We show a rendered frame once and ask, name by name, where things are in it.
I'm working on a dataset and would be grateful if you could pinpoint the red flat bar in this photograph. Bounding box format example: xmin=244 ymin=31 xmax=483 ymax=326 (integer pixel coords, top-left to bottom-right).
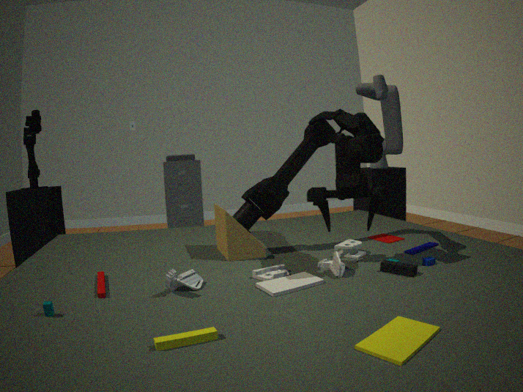
xmin=97 ymin=271 xmax=106 ymax=298

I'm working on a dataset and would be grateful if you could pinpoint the yellow rectangular bar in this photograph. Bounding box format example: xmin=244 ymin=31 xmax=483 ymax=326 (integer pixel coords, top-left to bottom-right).
xmin=153 ymin=327 xmax=218 ymax=351

